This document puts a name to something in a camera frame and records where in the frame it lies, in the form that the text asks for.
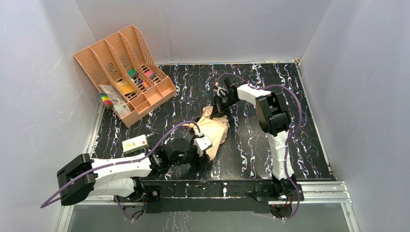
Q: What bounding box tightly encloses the colourful marker set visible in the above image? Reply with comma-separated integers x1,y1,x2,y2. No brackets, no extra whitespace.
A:
99,93,114,107

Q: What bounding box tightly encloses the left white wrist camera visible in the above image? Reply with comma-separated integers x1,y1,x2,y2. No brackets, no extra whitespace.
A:
193,135,212,157

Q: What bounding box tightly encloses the beige folding umbrella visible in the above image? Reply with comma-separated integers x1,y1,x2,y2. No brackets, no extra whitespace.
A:
182,106,230,161

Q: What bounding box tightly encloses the small white green box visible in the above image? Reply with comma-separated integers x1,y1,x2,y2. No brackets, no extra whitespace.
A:
122,135,148,154

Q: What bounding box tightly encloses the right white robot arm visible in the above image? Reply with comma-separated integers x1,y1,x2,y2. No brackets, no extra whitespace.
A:
211,77,296,196

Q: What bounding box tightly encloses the white paper card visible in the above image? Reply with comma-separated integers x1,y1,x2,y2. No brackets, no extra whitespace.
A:
99,85,120,98

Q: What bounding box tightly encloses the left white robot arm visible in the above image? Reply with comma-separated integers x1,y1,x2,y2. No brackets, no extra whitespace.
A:
57,136,213,206

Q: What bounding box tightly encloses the orange plastic file organizer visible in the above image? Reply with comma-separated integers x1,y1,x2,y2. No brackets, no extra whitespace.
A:
74,25,176,127

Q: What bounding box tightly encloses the pink eraser block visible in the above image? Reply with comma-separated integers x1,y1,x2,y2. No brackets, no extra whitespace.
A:
145,70,156,80

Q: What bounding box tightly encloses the yellow notepad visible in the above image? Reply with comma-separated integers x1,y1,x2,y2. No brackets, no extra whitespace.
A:
116,81,135,95

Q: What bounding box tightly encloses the green eraser block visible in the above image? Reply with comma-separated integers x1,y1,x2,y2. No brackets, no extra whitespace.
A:
128,69,138,79

